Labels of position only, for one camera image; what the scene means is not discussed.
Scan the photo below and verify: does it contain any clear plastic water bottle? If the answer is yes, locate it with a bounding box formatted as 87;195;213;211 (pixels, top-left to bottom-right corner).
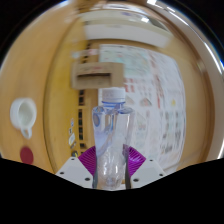
91;87;136;191

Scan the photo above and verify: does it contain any flat round red coaster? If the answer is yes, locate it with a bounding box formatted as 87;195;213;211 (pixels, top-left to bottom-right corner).
19;146;35;165

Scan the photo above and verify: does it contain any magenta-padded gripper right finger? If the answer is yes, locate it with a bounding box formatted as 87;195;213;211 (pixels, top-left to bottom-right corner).
124;145;167;190

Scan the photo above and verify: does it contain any white ceramic mug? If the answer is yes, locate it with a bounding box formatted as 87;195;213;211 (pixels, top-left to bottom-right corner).
9;97;38;140

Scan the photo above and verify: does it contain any large white wall poster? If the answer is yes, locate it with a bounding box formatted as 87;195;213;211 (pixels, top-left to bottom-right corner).
98;44;186;168

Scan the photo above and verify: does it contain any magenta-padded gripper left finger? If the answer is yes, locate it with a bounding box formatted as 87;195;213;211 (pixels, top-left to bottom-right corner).
54;145;99;189

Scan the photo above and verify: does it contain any brown cardboard box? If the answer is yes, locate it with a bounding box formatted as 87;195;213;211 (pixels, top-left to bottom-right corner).
70;62;124;90

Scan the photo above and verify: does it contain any small white flat object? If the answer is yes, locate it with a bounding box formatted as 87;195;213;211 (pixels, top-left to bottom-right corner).
68;132;77;147

